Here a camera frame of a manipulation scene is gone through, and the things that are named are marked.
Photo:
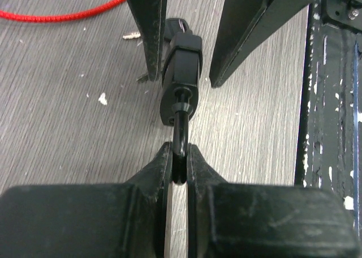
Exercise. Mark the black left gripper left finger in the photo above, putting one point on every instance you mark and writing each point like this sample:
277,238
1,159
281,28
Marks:
130,219

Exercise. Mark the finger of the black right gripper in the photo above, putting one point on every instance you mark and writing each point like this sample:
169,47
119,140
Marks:
150,16
244,25

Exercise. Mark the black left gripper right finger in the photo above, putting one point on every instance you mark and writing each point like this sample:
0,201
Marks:
250,220

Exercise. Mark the black-headed key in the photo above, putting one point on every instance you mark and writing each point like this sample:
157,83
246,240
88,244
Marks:
174,26

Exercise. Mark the black padlock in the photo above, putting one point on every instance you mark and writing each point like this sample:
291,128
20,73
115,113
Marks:
180,95

